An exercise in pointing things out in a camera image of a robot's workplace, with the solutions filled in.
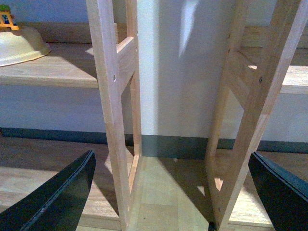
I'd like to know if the left wooden shelf unit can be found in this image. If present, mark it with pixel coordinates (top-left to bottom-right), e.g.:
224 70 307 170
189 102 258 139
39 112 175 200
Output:
0 0 141 231

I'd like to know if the wooden shelf unit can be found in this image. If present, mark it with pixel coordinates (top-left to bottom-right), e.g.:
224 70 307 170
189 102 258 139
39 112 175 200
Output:
0 0 141 231
205 0 308 231

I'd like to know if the right wooden shelf unit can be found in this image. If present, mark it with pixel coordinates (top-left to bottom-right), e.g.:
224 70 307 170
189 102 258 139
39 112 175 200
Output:
205 0 308 231

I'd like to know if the yellow orange small toy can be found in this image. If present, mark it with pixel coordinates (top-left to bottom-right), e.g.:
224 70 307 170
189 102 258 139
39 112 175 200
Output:
0 4 20 31

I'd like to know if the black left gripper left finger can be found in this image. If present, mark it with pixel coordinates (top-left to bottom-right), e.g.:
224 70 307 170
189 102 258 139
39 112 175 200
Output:
0 150 96 231

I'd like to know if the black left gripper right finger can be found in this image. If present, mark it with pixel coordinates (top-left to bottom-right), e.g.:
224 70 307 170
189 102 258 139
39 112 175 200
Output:
248 152 308 231

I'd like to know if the cream bowl on shelf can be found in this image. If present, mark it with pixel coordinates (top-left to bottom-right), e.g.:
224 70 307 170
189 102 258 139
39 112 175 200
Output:
0 26 51 67

